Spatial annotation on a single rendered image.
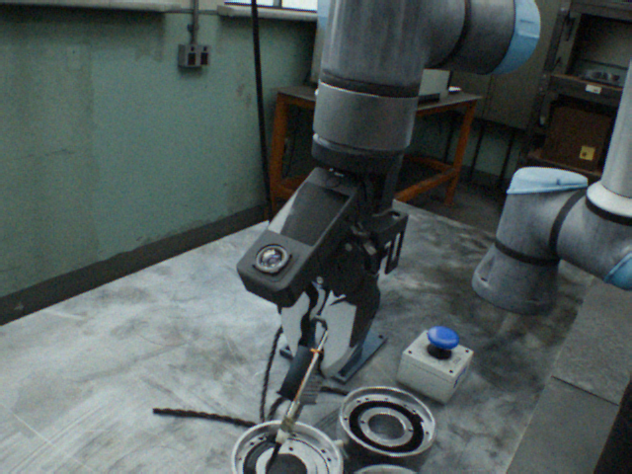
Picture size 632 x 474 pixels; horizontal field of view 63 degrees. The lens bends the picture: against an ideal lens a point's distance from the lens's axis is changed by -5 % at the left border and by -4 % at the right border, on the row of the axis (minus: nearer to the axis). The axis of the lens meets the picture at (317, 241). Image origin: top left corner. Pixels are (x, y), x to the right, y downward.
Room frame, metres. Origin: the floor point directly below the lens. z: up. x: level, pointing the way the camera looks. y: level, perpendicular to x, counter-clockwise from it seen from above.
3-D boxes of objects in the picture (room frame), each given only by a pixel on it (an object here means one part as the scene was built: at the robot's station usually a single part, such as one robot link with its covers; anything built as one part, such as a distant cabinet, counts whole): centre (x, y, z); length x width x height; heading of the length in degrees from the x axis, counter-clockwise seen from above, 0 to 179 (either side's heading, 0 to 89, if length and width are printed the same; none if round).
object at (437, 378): (0.57, -0.18, 0.82); 0.08 x 0.07 x 0.05; 149
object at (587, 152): (3.68, -1.67, 0.64); 0.49 x 0.40 x 0.37; 64
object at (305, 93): (3.20, -0.31, 0.39); 1.50 x 0.62 x 0.78; 149
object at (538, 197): (0.85, -0.37, 0.97); 0.13 x 0.12 x 0.14; 38
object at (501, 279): (0.85, -0.36, 0.85); 0.15 x 0.15 x 0.10
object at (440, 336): (0.57, -0.17, 0.85); 0.04 x 0.04 x 0.05
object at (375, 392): (0.44, -0.10, 0.82); 0.10 x 0.10 x 0.04
